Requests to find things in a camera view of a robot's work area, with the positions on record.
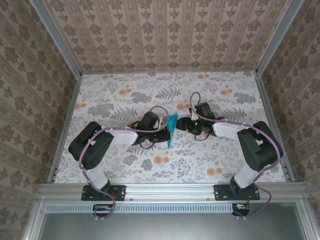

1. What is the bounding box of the thin aluminium edge rail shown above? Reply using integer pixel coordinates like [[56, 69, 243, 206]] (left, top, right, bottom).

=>
[[81, 69, 258, 75]]

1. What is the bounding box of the aluminium side rail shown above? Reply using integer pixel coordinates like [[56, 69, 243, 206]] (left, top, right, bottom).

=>
[[255, 71, 296, 183], [47, 73, 83, 185]]

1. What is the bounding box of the long aluminium base rail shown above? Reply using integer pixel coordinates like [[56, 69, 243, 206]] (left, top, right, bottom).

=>
[[37, 183, 305, 202]]

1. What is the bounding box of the blue paper sheet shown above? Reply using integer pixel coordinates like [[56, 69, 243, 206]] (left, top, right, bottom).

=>
[[166, 112, 180, 149]]

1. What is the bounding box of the slanted aluminium frame post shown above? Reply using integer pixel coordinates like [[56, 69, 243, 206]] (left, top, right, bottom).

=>
[[255, 0, 305, 76], [29, 0, 83, 79]]

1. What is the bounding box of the floral patterned table cover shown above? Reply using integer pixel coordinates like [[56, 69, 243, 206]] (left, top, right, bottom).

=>
[[53, 72, 288, 185]]

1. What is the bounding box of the aluminium frame profile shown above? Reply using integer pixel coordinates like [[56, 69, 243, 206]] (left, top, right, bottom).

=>
[[294, 201, 311, 240], [22, 199, 47, 240]]

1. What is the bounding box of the slotted grey cable duct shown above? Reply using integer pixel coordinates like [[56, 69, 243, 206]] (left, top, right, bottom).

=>
[[46, 202, 236, 214]]

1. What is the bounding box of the thin black cable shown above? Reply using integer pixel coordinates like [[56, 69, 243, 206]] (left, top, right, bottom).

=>
[[138, 139, 156, 151], [194, 130, 211, 142]]

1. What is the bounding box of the purple cable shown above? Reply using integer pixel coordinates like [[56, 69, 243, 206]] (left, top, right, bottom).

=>
[[188, 91, 281, 219], [78, 105, 169, 222]]

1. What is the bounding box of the black controller board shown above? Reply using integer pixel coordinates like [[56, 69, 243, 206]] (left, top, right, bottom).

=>
[[92, 203, 113, 218], [231, 202, 251, 217]]

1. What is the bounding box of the grey metal panel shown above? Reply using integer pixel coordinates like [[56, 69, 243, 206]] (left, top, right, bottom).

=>
[[37, 202, 310, 240]]

